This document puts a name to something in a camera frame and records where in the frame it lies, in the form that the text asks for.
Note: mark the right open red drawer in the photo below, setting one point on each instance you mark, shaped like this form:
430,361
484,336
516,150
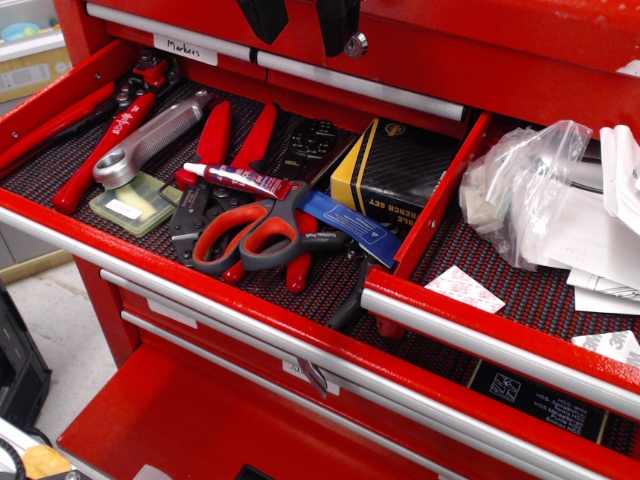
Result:
531,335

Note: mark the black yellow wrench set box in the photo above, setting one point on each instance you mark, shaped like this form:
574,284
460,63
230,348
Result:
392,171

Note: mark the black drill bit box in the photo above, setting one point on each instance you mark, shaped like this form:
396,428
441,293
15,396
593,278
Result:
538,400

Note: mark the white 3M adhesive pad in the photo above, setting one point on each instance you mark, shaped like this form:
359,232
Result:
621,346

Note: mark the open red drawer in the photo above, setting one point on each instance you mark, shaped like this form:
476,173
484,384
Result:
214,376
531,335

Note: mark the white markers label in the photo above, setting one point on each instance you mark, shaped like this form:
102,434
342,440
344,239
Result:
185,49

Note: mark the red handled long pliers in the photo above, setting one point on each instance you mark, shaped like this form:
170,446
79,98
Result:
67,121

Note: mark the blue label card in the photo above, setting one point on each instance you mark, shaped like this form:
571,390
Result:
371,235

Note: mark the white paper sheets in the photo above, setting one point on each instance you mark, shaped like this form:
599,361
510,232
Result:
595,236

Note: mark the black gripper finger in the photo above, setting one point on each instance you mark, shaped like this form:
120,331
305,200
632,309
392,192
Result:
267,18
339,21

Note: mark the clear green plastic case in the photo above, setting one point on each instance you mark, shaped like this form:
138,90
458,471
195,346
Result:
138,207

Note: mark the red and grey scissors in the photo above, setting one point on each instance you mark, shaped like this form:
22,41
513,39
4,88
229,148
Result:
260,235

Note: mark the silver chest lock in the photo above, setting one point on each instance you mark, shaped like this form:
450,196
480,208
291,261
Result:
357,45

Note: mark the clear plastic bag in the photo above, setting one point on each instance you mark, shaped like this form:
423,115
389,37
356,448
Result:
506,195

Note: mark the red glue tube white cap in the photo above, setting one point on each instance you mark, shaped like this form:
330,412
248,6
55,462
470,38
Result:
242,179

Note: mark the left open red drawer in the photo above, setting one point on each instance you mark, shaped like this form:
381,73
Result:
214,376

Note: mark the cardboard box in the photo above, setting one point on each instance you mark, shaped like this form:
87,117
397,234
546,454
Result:
24,76

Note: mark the red handled wire stripper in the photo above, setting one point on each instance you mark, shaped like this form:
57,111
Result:
153,75

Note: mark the black crate on floor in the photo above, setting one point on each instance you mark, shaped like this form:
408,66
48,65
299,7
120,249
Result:
25,376

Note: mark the red tool chest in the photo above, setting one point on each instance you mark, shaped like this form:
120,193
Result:
438,65

